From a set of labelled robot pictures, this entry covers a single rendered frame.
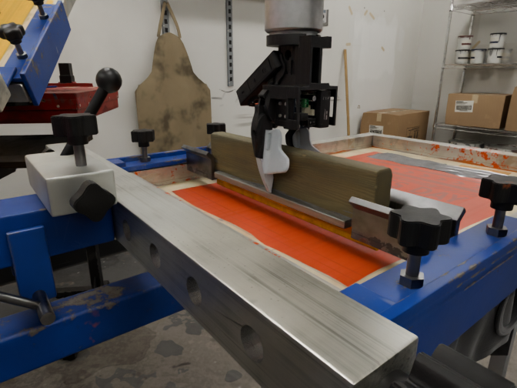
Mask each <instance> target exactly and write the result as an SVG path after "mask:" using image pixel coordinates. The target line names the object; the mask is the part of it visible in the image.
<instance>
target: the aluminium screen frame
mask: <svg viewBox="0 0 517 388"><path fill-rule="evenodd" d="M311 143H312V145H313V146H314V147H316V148H317V150H319V151H320V152H321V153H325V154H328V155H331V154H335V153H340V152H347V151H352V150H356V149H364V148H368V147H375V148H380V149H387V150H392V151H397V152H405V153H410V154H414V155H419V156H427V157H432V158H437V159H444V160H449V161H453V162H462V163H467V164H471V165H476V166H484V167H489V168H493V169H501V170H506V171H510V172H517V153H514V152H503V151H497V150H491V149H481V148H476V147H470V146H464V145H454V144H448V143H443V142H433V141H427V140H421V139H411V138H406V137H400V136H394V135H384V134H378V133H373V132H367V133H362V134H357V135H347V136H341V137H336V138H330V139H320V140H315V141H311ZM129 173H131V174H132V175H134V176H136V177H138V178H140V179H141V180H143V181H145V182H147V183H148V184H150V185H152V186H154V187H155V188H157V189H159V190H161V191H163V192H164V193H166V194H168V195H170V196H171V197H173V198H175V199H177V200H178V201H180V202H182V203H184V204H186V205H187V206H189V207H191V208H193V209H194V210H196V211H198V212H200V213H201V214H203V215H205V216H207V217H209V218H210V219H212V220H214V221H216V222H217V223H219V224H221V225H223V226H224V227H226V228H228V229H230V230H231V231H233V232H235V233H237V234H239V235H240V236H242V237H244V238H246V239H247V240H249V241H251V242H252V243H254V244H256V245H257V246H260V247H262V248H263V249H265V250H267V251H269V252H270V253H272V254H274V255H275V256H277V257H279V258H280V259H283V260H285V261H286V262H287V263H290V264H292V265H293V266H295V267H297V268H298V269H300V270H302V271H303V272H305V273H308V274H309V275H310V276H313V277H315V278H316V279H318V280H320V281H321V282H323V283H325V284H327V285H328V286H331V287H332V288H333V289H336V290H338V291H341V290H342V289H340V288H338V287H337V286H334V285H332V284H331V283H329V282H327V281H325V280H324V279H322V278H320V277H318V276H317V275H315V274H313V273H311V272H309V271H308V270H306V269H304V268H302V267H301V266H299V265H297V264H295V263H293V262H292V261H290V260H288V259H286V258H285V257H283V256H280V255H279V254H278V253H275V252H273V251H271V250H270V249H268V248H266V247H264V246H263V245H261V244H259V243H257V242H256V241H254V240H252V239H250V238H249V237H247V236H245V235H243V234H241V233H240V232H238V231H236V230H234V229H232V228H231V227H229V226H227V225H225V224H224V223H222V222H219V221H218V220H217V219H214V218H212V217H211V216H209V215H207V214H205V213H204V212H202V211H200V210H198V209H196V208H195V207H193V206H191V205H189V204H188V203H186V202H184V201H182V200H180V199H178V198H177V197H175V196H173V195H171V194H170V193H168V192H166V191H164V190H163V189H160V188H159V187H157V186H163V185H167V184H172V183H176V182H184V181H188V180H193V179H200V178H204V176H200V175H198V174H196V173H193V172H191V171H188V170H187V163H183V164H178V165H173V166H163V167H158V168H153V169H143V170H139V171H133V172H129Z"/></svg>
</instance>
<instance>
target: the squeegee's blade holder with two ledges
mask: <svg viewBox="0 0 517 388"><path fill-rule="evenodd" d="M215 178H217V179H221V180H222V181H225V182H228V183H230V184H232V185H234V186H238V187H240V188H242V189H245V190H248V191H249V192H253V193H255V194H257V195H260V196H263V197H265V198H267V199H270V200H272V201H275V202H278V203H280V204H282V205H284V206H288V207H290V208H292V209H295V210H298V211H299V212H303V213H305V214H307V215H310V216H313V217H315V218H317V219H320V220H322V221H325V222H328V223H330V224H332V225H334V226H337V227H340V228H342V229H346V228H348V227H351V220H352V219H350V218H348V217H345V216H342V215H339V214H337V213H335V212H331V211H328V210H327V209H323V208H320V207H318V206H314V205H312V204H310V203H307V202H304V201H302V200H299V199H296V198H293V197H291V196H287V195H285V194H282V193H280V192H276V191H274V190H272V192H267V190H266V188H265V187H264V186H260V185H257V184H255V183H253V182H249V181H247V180H244V179H241V178H239V177H236V176H233V175H230V174H228V173H225V172H222V171H217V172H215Z"/></svg>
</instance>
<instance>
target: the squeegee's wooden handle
mask: <svg viewBox="0 0 517 388"><path fill-rule="evenodd" d="M211 148H212V155H213V156H214V157H215V171H216V172H217V171H222V172H225V173H228V174H230V175H233V176H236V177H239V178H241V179H244V180H247V181H249V182H253V183H255V184H257V185H260V186H264V184H263V181H262V178H261V176H260V173H259V169H258V166H257V162H256V157H255V155H254V151H253V146H252V138H250V137H246V136H242V135H236V134H232V133H228V132H213V133H212V134H211ZM282 151H283V152H284V153H285V154H286V155H287V156H288V158H289V169H288V171H287V172H284V173H276V174H273V177H274V183H273V189H272V190H274V191H276V192H280V193H282V194H285V195H287V196H291V197H293V198H296V199H299V200H302V201H304V202H307V203H310V204H312V205H314V206H318V207H320V208H323V209H327V210H328V211H331V212H335V213H337V214H339V215H342V216H345V217H348V218H350V219H352V213H353V207H352V205H351V204H350V203H349V200H350V198H351V197H352V196H354V197H356V198H359V199H364V200H366V201H369V202H373V203H376V204H379V205H381V206H386V207H389V200H390V192H391V185H392V170H391V169H390V168H389V167H384V166H378V165H374V164H370V163H367V162H360V161H356V160H352V159H346V158H342V157H338V156H332V155H328V154H325V153H320V152H314V151H310V150H306V149H300V148H296V147H292V146H288V145H282ZM264 187H265V186H264ZM351 226H352V220H351Z"/></svg>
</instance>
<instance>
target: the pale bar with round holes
mask: <svg viewBox="0 0 517 388"><path fill-rule="evenodd" d="M85 153H87V154H88V155H90V156H91V157H93V158H95V159H97V160H98V161H99V162H102V163H103V164H105V165H107V166H108V167H110V168H111V169H113V171H114V175H115V187H116V194H117V200H118V202H117V204H116V205H114V206H112V218H113V224H114V230H115V238H116V239H117V240H118V241H119V242H120V243H121V244H122V245H123V246H124V247H125V248H126V249H127V250H128V251H129V252H130V253H131V254H132V255H133V256H134V257H135V258H136V259H137V260H138V261H139V262H140V263H141V264H142V265H143V266H144V267H145V268H146V269H147V271H148V272H149V273H150V274H151V275H152V276H153V277H154V278H155V279H156V280H157V281H158V282H159V283H160V284H161V285H162V286H163V287H164V288H165V289H166V290H167V291H168V292H169V293H170V294H171V295H172V296H173V297H174V298H175V299H176V300H177V301H178V302H179V303H180V304H181V305H182V306H183V307H184V308H185V309H186V310H187V311H188V313H189V314H190V315H191V316H192V317H193V318H194V319H195V320H196V321H197V322H198V323H199V324H200V325H201V326H202V327H203V328H204V329H205V330H206V331H207V332H208V333H209V334H210V335H211V336H212V337H213V338H214V339H215V340H216V341H217V342H218V343H219V344H220V345H221V346H222V347H223V348H224V349H225V350H226V351H227V352H228V353H229V354H230V356H231V357H232V358H233V359H234V360H235V361H236V362H237V363H238V364H239V365H240V366H241V367H242V368H243V369H244V370H245V371H246V372H247V373H248V374H249V375H250V376H251V377H252V378H253V379H254V380H255V381H256V382H257V383H258V384H259V385H260V386H261V387H262V388H376V387H377V386H378V384H379V383H380V382H381V380H382V379H383V378H384V377H385V376H386V375H388V374H389V373H390V372H392V371H393V370H402V371H404V372H405V373H407V374H408V375H409V374H410V372H411V369H412V366H413V363H414V361H415V358H416V352H417V347H418V341H419V338H418V337H417V336H416V335H415V334H414V333H411V332H409V331H408V330H406V329H404V328H402V327H401V326H399V325H397V324H396V323H394V322H392V321H391V320H389V319H386V318H385V317H384V316H381V315H379V314H378V313H376V312H374V311H373V310H371V309H369V308H368V307H366V306H363V305H362V304H361V303H358V302H356V301H355V300H353V299H351V298H350V297H348V296H346V295H344V294H343V293H340V292H339V291H338V290H336V289H333V288H332V287H331V286H328V285H327V284H325V283H323V282H321V281H320V280H318V279H316V278H315V277H313V276H310V275H309V274H308V273H305V272H303V271H302V270H300V269H298V268H297V267H295V266H293V265H292V264H290V263H287V262H286V261H285V260H283V259H280V258H279V257H277V256H275V255H274V254H272V253H270V252H269V251H267V250H265V249H263V248H262V247H260V246H257V245H256V244H254V243H253V242H251V241H249V240H247V239H246V238H244V237H242V236H240V235H239V234H237V233H235V232H233V231H231V230H230V229H228V228H226V227H224V226H223V225H221V224H219V223H217V222H216V221H214V220H212V219H210V218H209V217H207V216H205V215H203V214H201V213H200V212H198V211H196V210H194V209H193V208H191V207H189V206H187V205H186V204H184V203H182V202H180V201H178V200H177V199H175V198H173V197H171V196H170V195H168V194H166V193H164V192H163V191H161V190H159V189H157V188H155V187H154V186H152V185H150V184H148V183H147V182H145V181H143V180H141V179H140V178H138V177H136V176H134V175H132V174H131V173H129V172H127V171H125V170H124V169H122V168H120V167H118V166H117V165H115V164H113V163H111V162H109V161H108V160H106V159H104V158H102V157H101V156H99V155H97V154H95V153H94V152H92V151H90V150H88V149H87V148H85Z"/></svg>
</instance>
